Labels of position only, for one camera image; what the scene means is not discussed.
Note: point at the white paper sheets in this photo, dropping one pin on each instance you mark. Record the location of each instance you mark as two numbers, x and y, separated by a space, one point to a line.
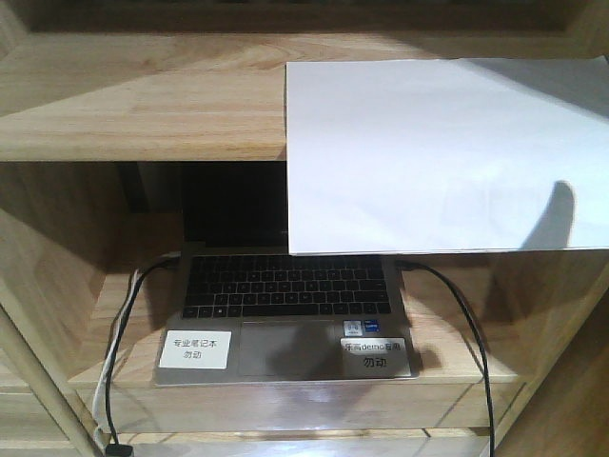
446 156

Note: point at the silver laptop black keyboard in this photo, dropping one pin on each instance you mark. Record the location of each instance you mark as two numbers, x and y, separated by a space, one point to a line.
285 313

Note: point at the blue intel stickers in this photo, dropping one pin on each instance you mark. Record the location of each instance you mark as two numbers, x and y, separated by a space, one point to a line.
358 328

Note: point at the white label sticker right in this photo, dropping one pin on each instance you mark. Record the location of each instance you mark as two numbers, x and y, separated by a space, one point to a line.
375 358

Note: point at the white label sticker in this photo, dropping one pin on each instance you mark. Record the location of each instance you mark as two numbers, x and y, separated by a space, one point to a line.
375 358
195 349

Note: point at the white label sticker left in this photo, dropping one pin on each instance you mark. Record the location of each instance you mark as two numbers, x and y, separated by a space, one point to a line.
195 349

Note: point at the wooden shelf unit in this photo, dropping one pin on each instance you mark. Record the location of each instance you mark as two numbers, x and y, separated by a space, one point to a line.
86 85

